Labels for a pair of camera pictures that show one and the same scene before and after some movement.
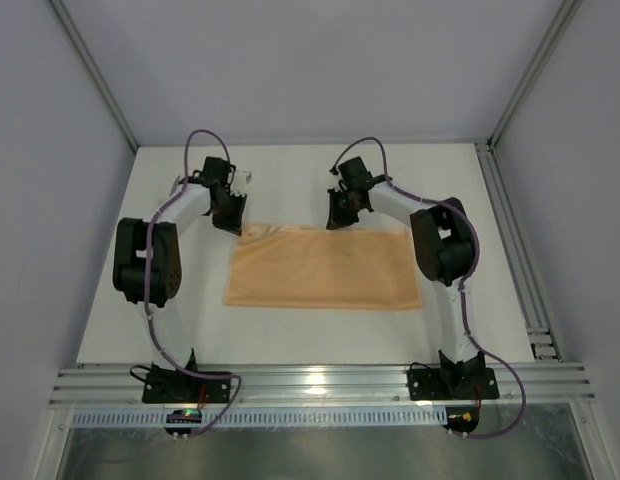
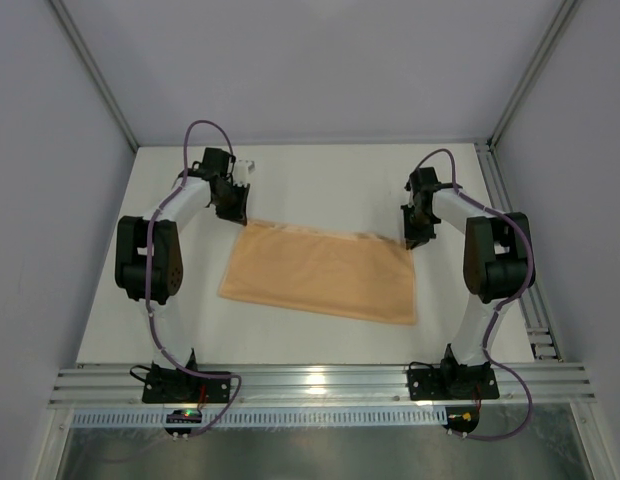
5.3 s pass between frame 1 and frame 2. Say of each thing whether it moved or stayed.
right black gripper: moved
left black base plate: stayed
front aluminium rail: stayed
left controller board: stayed
